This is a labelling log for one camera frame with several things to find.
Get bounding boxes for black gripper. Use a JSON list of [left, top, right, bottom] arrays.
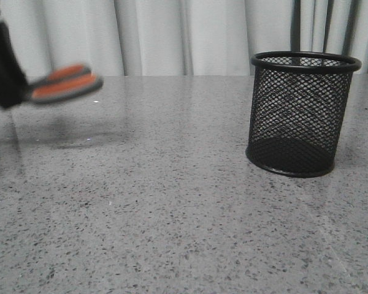
[[0, 14, 29, 108]]

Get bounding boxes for grey and orange scissors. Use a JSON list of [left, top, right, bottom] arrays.
[[23, 63, 104, 105]]

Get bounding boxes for black mesh pen bucket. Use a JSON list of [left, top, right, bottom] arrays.
[[246, 51, 362, 178]]

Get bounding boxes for light grey curtain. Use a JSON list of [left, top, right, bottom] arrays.
[[0, 1, 368, 77]]

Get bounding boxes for black vertical pole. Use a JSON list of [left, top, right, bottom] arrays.
[[290, 0, 301, 51]]

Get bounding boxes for black slanted pole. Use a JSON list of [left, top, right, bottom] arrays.
[[342, 0, 360, 56]]

